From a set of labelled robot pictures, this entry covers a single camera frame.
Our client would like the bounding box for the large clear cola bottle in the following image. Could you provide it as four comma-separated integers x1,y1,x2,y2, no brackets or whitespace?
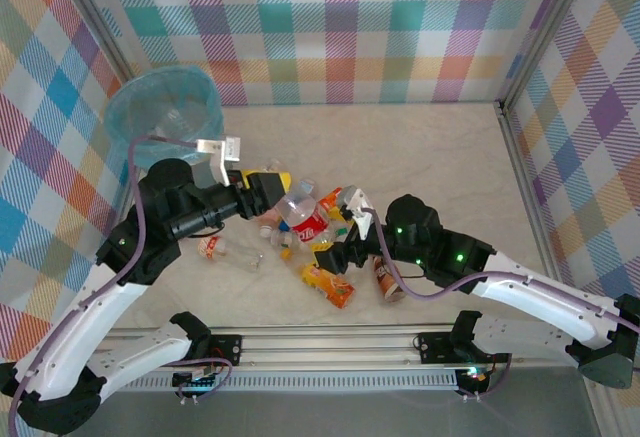
276,190,334,254

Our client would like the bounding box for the small white green label bottle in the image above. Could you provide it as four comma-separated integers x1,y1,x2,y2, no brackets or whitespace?
271,230,301,251

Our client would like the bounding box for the clear bottle orange red label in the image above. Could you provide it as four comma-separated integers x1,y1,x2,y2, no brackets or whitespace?
196,235,265,274

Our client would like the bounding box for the blue-lined trash bin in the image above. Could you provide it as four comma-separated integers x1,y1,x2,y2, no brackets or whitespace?
103,65,225,169

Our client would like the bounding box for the pink bottle white cap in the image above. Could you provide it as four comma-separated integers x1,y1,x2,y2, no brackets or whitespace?
258,158,285,237

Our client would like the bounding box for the yellow orange juice bottle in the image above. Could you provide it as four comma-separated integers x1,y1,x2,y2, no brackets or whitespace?
299,261,356,309

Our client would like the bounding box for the brown coffee drink bottle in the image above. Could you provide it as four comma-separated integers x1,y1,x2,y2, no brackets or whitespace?
372,255,407,304

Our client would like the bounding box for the black controller board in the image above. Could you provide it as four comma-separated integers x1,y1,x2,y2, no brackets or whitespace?
455,366,490,389
172,369,221,394

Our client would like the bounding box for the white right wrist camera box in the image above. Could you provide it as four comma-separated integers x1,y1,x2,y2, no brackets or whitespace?
339,185,375,239

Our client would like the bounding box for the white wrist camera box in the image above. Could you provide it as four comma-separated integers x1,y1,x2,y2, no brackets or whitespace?
196,135,242,187
339,185,375,239

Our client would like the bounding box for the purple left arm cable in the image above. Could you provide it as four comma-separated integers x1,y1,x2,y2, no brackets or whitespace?
7,135,234,433

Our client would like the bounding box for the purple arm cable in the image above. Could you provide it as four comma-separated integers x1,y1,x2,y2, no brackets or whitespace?
362,206,640,401
7,135,234,433

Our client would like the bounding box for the thin black wire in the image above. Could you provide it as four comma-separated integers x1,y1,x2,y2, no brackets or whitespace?
185,226,227,241

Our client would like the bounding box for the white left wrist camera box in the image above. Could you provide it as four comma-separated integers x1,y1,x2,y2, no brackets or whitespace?
196,135,242,187

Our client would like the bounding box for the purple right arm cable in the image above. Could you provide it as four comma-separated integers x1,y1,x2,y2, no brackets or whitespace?
362,206,640,401

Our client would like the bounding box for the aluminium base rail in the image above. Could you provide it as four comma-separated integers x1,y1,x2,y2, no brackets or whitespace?
53,325,609,374

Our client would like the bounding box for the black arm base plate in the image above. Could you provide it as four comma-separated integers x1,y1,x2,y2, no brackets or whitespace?
199,334,243,367
417,330,511,364

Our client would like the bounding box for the grey slotted cable duct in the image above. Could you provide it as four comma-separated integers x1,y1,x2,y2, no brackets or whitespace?
77,374,464,394

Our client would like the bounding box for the aluminium frame post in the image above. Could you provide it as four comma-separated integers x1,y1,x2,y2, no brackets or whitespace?
54,0,136,103
499,0,596,113

